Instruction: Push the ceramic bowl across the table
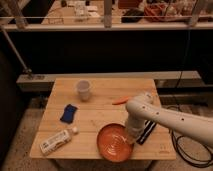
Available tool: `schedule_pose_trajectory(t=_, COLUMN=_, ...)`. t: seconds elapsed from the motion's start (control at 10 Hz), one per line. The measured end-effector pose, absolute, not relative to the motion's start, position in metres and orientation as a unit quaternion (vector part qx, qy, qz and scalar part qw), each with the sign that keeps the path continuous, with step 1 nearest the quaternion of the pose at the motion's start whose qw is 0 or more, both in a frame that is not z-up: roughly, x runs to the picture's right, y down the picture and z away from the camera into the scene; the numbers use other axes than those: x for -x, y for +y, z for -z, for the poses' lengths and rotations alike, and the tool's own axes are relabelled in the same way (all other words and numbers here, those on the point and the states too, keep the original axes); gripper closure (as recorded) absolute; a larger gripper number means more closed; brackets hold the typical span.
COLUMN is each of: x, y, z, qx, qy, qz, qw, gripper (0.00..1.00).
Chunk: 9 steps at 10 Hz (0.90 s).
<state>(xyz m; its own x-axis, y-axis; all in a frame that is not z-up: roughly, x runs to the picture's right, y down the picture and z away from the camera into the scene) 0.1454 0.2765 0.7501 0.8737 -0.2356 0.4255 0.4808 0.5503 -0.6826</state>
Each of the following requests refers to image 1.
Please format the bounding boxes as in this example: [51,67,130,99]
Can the orange ceramic bowl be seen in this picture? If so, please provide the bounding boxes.
[96,123,134,162]

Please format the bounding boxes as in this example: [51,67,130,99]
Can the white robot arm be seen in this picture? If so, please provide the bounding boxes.
[125,93,213,148]

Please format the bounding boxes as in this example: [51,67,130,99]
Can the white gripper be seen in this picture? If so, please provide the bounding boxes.
[125,116,145,144]

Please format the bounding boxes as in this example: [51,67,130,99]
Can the metal diagonal pole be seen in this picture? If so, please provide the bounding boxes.
[1,26,33,79]

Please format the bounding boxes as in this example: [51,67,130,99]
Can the clear plastic cup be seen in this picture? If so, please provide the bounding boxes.
[76,80,91,101]

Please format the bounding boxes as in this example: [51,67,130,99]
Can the plastic bottle with label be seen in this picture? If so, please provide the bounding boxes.
[39,127,79,156]

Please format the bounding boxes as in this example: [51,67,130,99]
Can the black floor cable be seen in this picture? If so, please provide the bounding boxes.
[165,105,213,169]

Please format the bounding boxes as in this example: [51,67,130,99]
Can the wooden table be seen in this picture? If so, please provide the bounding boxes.
[29,77,177,161]

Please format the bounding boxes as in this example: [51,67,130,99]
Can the blue cloth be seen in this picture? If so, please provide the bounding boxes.
[60,104,77,124]

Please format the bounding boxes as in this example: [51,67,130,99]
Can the black rectangular remote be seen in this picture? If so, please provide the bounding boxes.
[137,120,156,145]

